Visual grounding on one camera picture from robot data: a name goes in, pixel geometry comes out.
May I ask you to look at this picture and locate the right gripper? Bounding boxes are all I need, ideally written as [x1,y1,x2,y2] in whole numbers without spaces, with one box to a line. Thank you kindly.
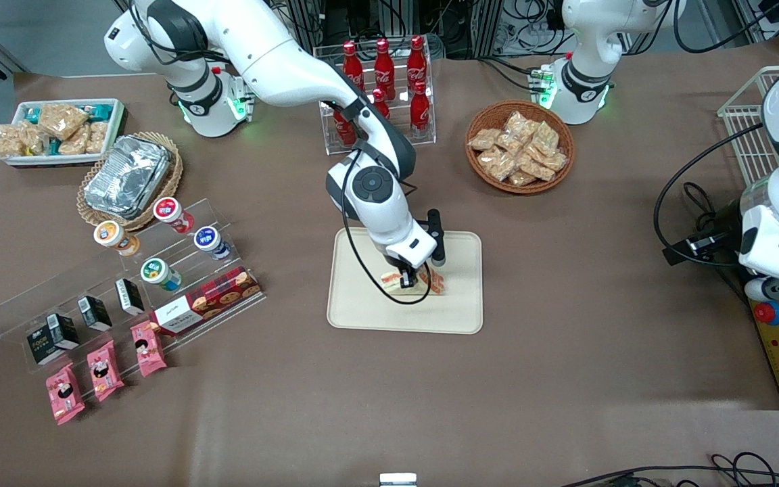
[385,227,439,289]

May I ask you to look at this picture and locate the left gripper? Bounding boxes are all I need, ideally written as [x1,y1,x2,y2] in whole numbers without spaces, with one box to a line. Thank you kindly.
[663,203,779,285]

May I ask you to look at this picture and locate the triangle sandwich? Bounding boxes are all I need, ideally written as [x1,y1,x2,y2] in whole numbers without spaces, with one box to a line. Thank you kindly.
[381,266,447,297]

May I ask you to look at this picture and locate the beige plastic tray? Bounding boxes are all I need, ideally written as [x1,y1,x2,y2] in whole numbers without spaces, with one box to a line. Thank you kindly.
[327,227,483,335]

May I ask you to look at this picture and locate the clear acrylic bottle rack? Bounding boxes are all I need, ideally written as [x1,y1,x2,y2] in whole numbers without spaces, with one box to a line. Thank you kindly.
[313,37,436,156]

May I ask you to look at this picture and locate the round brown wicker basket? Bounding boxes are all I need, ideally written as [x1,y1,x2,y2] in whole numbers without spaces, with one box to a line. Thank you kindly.
[465,100,576,195]

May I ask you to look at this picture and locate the red cookie box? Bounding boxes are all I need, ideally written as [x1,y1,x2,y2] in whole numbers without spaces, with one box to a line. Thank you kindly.
[149,265,264,338]

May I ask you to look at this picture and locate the blue lid yogurt cup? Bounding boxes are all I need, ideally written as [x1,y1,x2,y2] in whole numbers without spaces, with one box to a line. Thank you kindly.
[193,227,232,262]

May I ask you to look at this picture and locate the red lid yogurt cup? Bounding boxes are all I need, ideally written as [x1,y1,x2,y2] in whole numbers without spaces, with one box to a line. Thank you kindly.
[153,197,195,235]

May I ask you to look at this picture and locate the green lid yogurt cup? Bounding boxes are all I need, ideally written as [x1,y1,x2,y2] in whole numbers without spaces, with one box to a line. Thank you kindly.
[140,258,183,293]

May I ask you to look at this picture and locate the oval tan wicker basket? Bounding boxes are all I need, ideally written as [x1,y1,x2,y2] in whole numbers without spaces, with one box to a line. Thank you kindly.
[77,131,185,233]

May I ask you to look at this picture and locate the pink snack packet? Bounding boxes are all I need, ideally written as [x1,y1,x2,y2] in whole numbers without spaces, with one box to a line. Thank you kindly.
[87,340,126,402]
[131,320,168,378]
[45,362,86,426]

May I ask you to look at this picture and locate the small black drink carton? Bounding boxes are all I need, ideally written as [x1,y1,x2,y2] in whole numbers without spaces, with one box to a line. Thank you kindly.
[115,278,145,317]
[78,296,114,333]

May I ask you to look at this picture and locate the aluminium foil lidded container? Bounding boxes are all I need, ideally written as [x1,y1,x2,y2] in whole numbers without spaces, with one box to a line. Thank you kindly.
[84,135,174,219]

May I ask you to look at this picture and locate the orange lid yogurt cup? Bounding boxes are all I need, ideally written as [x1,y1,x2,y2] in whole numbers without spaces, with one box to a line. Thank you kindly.
[94,221,141,258]

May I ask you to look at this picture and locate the small rice cracker pack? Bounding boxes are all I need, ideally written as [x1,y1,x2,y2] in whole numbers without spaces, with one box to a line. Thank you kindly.
[19,122,49,155]
[58,129,91,156]
[0,124,24,160]
[85,120,110,155]

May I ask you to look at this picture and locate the large black drink carton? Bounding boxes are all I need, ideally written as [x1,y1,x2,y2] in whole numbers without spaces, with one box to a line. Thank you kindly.
[26,312,81,367]

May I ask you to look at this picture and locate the white rectangular plastic bin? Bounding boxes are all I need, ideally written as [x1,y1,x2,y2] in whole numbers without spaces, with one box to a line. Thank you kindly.
[0,98,126,168]

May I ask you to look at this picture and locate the large rice cracker pack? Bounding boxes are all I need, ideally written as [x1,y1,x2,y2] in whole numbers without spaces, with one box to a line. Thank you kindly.
[38,103,89,141]

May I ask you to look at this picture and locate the clear acrylic tiered display stand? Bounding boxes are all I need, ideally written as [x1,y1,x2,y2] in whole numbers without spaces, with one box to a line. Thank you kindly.
[0,198,268,379]

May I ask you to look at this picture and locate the black power cable with plug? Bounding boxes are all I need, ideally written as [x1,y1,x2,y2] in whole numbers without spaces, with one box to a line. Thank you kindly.
[682,181,742,234]

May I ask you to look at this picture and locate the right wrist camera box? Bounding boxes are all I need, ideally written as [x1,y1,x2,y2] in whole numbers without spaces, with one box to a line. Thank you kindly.
[427,209,446,266]

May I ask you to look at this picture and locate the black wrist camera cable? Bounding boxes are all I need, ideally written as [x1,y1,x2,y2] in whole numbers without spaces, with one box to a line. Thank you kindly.
[653,122,765,270]
[340,145,432,305]

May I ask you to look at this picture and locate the white wire rack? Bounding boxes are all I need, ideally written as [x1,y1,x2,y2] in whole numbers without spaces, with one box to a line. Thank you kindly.
[717,65,779,188]

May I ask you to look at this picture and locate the black floor cables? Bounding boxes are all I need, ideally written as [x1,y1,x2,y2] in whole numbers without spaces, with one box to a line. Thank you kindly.
[559,452,779,487]

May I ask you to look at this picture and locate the aluminium frame profile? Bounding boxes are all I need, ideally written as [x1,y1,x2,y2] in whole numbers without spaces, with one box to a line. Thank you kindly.
[288,0,336,51]
[734,0,779,48]

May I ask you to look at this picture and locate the black cable bundle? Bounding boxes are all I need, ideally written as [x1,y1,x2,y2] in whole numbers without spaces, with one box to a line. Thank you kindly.
[430,0,566,58]

